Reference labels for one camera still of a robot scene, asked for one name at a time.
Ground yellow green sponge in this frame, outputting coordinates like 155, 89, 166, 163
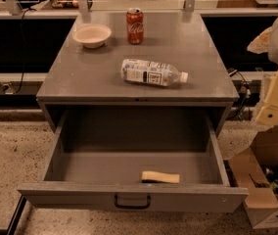
141, 171, 180, 184

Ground open grey top drawer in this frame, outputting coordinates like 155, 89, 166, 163
19, 106, 248, 212

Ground open cardboard box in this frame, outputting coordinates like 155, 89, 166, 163
228, 126, 278, 229

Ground clear plastic water bottle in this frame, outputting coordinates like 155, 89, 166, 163
120, 59, 188, 87

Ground red cola can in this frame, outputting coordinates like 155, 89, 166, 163
126, 8, 144, 44

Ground white paper bowl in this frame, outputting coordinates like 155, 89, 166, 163
72, 23, 112, 49

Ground grey metal cabinet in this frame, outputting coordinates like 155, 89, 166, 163
37, 11, 238, 131

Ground black cables at right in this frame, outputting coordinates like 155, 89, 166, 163
226, 68, 253, 120

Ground black drawer handle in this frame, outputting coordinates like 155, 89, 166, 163
114, 195, 151, 210

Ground black hanging cable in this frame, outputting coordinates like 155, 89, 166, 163
13, 7, 37, 95

